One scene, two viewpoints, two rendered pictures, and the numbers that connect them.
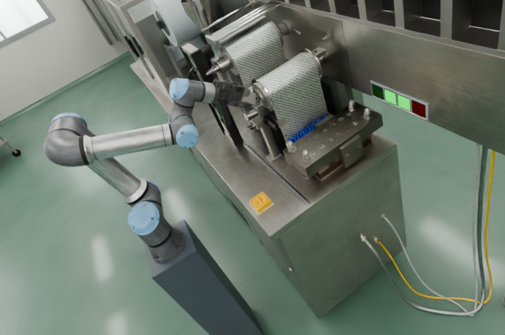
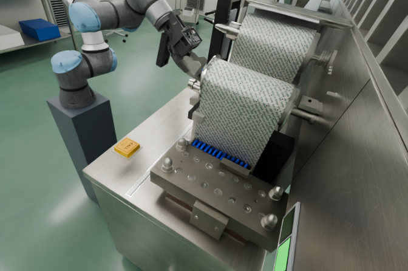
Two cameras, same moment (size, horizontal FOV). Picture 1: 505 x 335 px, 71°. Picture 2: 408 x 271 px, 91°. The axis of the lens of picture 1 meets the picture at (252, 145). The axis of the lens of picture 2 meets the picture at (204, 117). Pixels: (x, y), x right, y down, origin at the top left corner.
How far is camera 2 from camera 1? 0.99 m
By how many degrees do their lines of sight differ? 27
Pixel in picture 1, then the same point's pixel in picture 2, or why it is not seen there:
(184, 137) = (71, 11)
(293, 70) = (255, 85)
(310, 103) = (243, 138)
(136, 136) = not seen: outside the picture
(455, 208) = not seen: outside the picture
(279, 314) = not seen: hidden behind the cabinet
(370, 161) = (212, 253)
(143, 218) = (59, 59)
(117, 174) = not seen: hidden behind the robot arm
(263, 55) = (270, 57)
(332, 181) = (167, 211)
